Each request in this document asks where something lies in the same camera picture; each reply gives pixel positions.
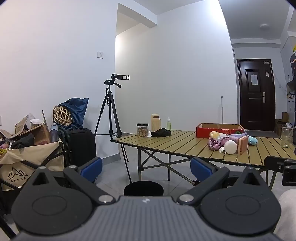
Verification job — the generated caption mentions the black round trash bin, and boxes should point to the black round trash bin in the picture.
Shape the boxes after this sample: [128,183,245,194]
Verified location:
[124,181,164,197]

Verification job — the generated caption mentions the white ball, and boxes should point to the white ball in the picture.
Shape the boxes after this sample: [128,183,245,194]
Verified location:
[224,141,238,154]

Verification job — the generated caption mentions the purple striped cloth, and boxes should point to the purple striped cloth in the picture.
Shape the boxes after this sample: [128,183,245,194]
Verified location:
[227,133,245,143]

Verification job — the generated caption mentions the yellow plush toy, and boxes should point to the yellow plush toy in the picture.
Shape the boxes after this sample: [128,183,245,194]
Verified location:
[209,131,228,139]

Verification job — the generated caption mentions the cardboard boxes by door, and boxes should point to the cardboard boxes by door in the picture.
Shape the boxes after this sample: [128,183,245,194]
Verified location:
[275,112,289,139]

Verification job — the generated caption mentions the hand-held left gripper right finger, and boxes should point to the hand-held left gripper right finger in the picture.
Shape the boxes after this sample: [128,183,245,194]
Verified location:
[177,157,266,205]

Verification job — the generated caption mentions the black cloth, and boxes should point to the black cloth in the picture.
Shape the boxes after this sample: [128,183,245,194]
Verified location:
[150,128,172,138]

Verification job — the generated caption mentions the red cardboard box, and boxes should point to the red cardboard box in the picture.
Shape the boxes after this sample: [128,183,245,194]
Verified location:
[196,123,245,139]

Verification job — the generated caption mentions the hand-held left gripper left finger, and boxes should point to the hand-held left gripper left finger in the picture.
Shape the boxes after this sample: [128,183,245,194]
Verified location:
[30,157,116,205]

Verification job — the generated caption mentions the brown cardboard box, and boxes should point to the brown cardboard box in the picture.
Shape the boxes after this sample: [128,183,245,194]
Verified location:
[15,110,51,146]

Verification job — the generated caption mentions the dark brown door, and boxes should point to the dark brown door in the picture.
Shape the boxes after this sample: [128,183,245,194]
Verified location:
[236,59,276,132]

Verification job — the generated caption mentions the blue water bottle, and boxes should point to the blue water bottle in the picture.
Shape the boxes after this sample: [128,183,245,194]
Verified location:
[51,124,59,143]

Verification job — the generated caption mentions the clear jar with black lid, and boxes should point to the clear jar with black lid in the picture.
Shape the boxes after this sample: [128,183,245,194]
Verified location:
[136,123,148,138]

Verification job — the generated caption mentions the woven rattan ball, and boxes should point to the woven rattan ball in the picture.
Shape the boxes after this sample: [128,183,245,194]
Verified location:
[53,105,73,124]

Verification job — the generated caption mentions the orange pink block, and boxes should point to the orange pink block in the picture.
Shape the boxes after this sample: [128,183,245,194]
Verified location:
[237,135,249,154]

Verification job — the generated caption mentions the dark blue cloth bag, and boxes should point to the dark blue cloth bag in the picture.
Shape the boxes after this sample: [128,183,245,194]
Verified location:
[57,97,89,130]

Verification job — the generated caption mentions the slatted folding table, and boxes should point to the slatted folding table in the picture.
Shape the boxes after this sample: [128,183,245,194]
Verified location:
[110,130,296,197]

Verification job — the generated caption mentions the black suitcase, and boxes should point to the black suitcase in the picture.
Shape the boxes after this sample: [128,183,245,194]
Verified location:
[62,128,97,183]

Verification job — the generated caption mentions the beige lidded container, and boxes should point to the beige lidded container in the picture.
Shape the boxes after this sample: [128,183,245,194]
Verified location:
[151,113,161,131]

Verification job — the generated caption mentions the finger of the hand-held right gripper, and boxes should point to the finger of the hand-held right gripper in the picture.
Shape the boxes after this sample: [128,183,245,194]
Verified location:
[264,156,296,173]

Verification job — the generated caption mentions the clear glass cup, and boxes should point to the clear glass cup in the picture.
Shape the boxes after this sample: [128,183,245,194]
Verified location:
[281,127,294,149]

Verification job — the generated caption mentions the grey door mat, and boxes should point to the grey door mat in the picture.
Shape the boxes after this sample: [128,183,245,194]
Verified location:
[245,131,280,138]

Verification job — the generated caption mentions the beige folding wagon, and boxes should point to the beige folding wagon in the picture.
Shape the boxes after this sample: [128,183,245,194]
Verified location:
[0,139,65,193]

